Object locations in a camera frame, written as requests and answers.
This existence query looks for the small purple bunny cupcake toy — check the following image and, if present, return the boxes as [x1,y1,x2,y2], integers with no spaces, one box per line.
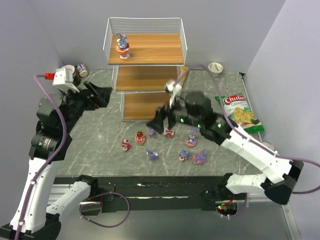
[179,149,189,162]

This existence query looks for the dark paper cup white lid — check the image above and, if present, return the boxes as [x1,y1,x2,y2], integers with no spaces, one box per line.
[71,65,81,87]

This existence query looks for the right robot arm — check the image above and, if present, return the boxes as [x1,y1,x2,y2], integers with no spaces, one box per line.
[146,91,304,205]

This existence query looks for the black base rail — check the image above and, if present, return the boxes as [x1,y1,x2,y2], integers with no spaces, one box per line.
[53,174,251,218]

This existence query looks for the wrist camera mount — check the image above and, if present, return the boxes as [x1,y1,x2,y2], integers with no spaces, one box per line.
[164,79,182,108]
[44,65,80,93]

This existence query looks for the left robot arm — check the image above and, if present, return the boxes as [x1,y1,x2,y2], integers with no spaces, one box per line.
[0,81,113,240]

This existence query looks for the purple bunny candle donut toy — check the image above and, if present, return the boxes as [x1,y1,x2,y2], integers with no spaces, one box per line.
[192,148,207,165]

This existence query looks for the purple bunny on pink donut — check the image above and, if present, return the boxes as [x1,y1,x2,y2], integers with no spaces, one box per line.
[184,128,198,148]

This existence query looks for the blue white small can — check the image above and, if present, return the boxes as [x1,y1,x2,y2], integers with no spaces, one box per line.
[74,63,88,78]

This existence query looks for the tin can orange label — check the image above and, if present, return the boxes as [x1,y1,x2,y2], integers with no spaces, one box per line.
[261,141,275,151]

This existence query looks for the pink bear roll cake toy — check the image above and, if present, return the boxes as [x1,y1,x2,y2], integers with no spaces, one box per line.
[121,139,132,151]

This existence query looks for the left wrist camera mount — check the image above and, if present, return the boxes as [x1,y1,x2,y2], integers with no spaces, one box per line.
[44,65,80,93]

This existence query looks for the white wire wooden shelf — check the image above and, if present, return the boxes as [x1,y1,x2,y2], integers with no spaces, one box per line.
[103,17,188,122]

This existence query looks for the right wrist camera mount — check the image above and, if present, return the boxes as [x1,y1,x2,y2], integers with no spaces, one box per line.
[164,79,182,108]

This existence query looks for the purple bunny red bow toy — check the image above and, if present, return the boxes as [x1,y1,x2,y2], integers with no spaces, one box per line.
[147,127,157,137]

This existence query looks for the yellow snack packet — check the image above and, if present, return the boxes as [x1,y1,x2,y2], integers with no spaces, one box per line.
[178,66,189,86]

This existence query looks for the strawberry cake slice toy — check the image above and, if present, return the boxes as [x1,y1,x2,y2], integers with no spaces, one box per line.
[164,127,175,138]

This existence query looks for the white yogurt cup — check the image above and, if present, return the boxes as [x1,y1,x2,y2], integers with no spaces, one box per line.
[208,62,224,76]

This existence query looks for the pink bear strawberry donut toy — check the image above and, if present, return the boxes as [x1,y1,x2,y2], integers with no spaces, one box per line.
[135,130,146,145]

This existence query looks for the green chips bag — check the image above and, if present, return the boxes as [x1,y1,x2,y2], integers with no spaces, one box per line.
[221,93,265,134]

